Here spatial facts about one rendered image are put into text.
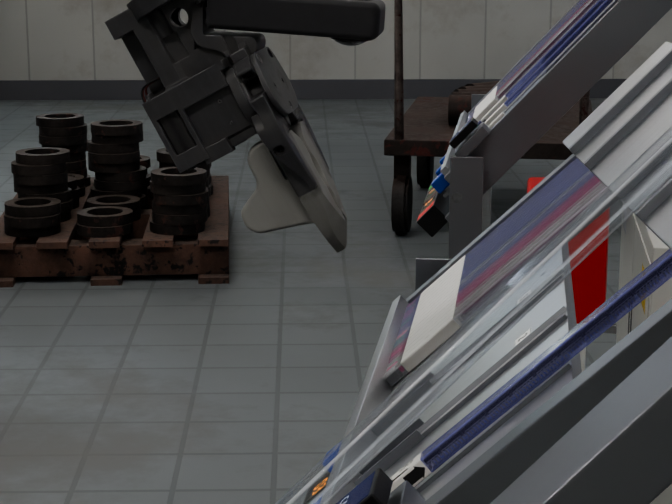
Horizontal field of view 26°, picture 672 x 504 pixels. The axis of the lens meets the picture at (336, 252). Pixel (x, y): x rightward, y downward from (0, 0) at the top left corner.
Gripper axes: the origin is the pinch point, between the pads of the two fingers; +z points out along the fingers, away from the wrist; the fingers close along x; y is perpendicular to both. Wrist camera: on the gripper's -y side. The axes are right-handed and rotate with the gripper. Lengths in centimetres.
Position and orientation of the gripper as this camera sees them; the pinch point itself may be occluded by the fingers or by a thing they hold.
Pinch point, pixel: (342, 228)
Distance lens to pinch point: 99.1
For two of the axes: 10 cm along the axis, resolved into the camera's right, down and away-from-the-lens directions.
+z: 4.7, 8.7, 1.4
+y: -8.7, 4.4, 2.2
